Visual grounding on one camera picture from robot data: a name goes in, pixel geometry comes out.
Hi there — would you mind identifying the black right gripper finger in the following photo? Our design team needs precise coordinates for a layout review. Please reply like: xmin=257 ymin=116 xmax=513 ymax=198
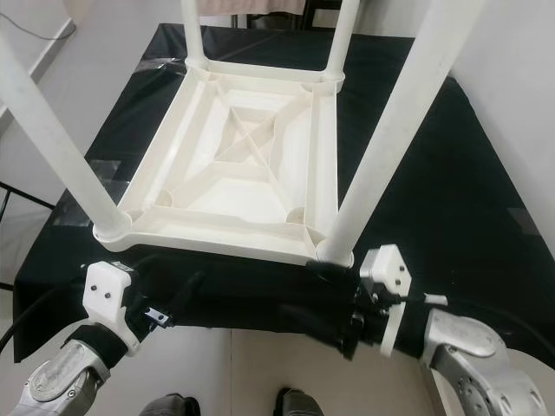
xmin=303 ymin=257 xmax=362 ymax=293
xmin=276 ymin=302 xmax=358 ymax=360

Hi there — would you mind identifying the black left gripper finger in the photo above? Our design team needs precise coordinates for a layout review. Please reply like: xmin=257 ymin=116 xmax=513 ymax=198
xmin=167 ymin=269 xmax=209 ymax=323

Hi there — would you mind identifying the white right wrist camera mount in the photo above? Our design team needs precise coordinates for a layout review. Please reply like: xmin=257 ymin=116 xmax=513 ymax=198
xmin=354 ymin=244 xmax=449 ymax=359

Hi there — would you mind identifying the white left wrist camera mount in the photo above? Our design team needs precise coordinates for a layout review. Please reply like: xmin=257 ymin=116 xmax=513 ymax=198
xmin=82 ymin=261 xmax=143 ymax=358

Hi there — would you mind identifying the thin black cable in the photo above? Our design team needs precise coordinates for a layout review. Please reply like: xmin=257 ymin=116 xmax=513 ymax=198
xmin=0 ymin=9 xmax=76 ymax=46

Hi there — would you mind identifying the white plastic table top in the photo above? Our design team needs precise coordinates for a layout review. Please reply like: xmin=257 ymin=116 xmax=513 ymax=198
xmin=94 ymin=61 xmax=356 ymax=268

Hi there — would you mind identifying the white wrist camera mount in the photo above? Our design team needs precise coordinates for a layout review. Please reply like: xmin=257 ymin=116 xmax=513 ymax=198
xmin=354 ymin=244 xmax=449 ymax=359
xmin=82 ymin=261 xmax=143 ymax=358

